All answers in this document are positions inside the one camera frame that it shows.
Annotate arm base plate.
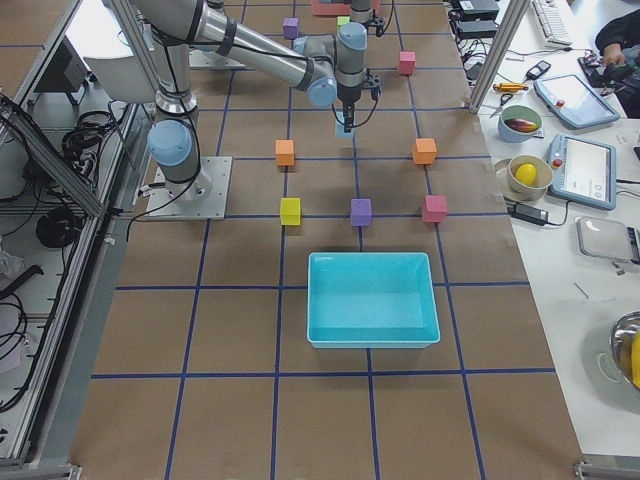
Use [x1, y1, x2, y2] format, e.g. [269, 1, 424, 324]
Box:
[146, 156, 232, 221]

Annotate teach pendant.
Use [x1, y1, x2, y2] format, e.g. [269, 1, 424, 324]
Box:
[533, 74, 620, 129]
[547, 134, 617, 211]

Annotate pink block far left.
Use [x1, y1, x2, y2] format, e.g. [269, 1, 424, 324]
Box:
[397, 50, 416, 76]

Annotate pink tray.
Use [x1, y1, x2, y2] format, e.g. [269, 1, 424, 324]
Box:
[311, 0, 380, 17]

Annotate light blue block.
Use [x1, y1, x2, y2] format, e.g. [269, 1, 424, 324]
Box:
[335, 112, 354, 139]

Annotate pink block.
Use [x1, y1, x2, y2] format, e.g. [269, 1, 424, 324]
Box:
[421, 195, 448, 223]
[397, 50, 416, 76]

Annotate scissors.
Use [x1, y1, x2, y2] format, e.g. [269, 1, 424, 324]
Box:
[490, 92, 514, 118]

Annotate orange block near right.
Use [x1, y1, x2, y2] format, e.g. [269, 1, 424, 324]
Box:
[274, 139, 295, 167]

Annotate teach pendant near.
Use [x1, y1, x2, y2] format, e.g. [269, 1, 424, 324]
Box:
[547, 134, 617, 211]

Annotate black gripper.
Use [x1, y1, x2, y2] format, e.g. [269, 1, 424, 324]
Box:
[367, 12, 386, 38]
[337, 69, 381, 134]

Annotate yellow block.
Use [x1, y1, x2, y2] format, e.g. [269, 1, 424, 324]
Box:
[279, 197, 302, 226]

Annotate cyan tray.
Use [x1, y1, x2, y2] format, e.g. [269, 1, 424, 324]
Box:
[307, 252, 441, 349]

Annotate purple block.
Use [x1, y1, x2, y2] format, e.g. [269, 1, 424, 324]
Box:
[282, 17, 300, 40]
[350, 198, 372, 227]

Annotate aluminium frame post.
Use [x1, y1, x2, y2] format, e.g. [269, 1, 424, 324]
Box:
[468, 0, 529, 114]

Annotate teach pendant far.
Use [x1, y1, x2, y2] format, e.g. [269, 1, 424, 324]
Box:
[533, 74, 620, 129]

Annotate black power adapter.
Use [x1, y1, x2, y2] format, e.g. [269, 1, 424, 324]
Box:
[507, 202, 548, 226]

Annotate yellow screwdriver handle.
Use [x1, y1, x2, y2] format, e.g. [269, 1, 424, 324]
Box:
[492, 82, 529, 94]

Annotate purple block left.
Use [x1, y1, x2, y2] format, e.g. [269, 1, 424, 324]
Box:
[282, 17, 300, 40]

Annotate bowl with red fruit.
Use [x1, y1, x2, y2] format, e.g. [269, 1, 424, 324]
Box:
[497, 105, 542, 143]

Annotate purple block right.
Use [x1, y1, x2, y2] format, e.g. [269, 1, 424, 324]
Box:
[350, 198, 372, 227]

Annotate orange block far right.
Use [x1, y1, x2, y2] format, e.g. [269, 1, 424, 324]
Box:
[412, 138, 438, 165]

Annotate bowl with lemon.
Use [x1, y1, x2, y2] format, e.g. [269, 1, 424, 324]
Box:
[507, 155, 553, 201]

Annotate orange block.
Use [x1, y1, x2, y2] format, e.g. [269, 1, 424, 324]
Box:
[274, 139, 295, 167]
[412, 138, 438, 165]

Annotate pink block far right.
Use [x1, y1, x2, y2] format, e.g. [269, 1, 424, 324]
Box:
[421, 195, 448, 223]

